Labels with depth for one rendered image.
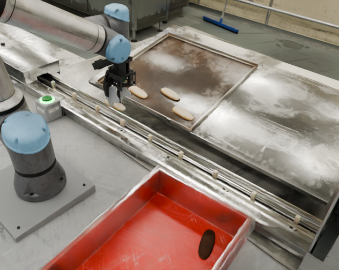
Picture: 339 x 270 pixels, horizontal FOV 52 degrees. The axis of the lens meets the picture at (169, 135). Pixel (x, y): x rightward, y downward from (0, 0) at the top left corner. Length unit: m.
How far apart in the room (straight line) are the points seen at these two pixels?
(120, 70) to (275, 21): 3.94
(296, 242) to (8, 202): 0.82
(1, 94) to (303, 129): 0.98
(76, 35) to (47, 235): 0.54
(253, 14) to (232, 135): 3.93
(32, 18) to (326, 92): 1.11
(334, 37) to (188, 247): 4.07
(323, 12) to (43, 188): 4.17
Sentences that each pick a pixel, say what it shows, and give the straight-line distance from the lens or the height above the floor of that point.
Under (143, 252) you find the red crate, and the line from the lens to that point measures 0.98.
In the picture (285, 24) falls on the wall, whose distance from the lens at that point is 4.95.
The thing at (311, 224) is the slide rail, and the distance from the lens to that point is 1.11.
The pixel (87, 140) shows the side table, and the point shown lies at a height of 0.82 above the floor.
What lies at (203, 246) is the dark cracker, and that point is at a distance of 0.99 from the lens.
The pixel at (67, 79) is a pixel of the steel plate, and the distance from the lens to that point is 1.72.
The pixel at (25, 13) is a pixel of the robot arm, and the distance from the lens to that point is 0.85.
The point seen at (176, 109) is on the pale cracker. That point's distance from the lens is 1.33.
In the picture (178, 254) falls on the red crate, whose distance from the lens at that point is 0.98.
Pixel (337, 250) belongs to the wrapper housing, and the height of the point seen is 1.06.
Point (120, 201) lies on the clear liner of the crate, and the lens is 0.95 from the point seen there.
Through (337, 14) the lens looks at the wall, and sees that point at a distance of 4.73.
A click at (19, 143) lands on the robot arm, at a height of 1.05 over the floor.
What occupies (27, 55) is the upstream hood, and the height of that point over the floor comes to 0.92.
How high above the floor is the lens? 1.64
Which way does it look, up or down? 37 degrees down
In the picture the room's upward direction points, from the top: 5 degrees clockwise
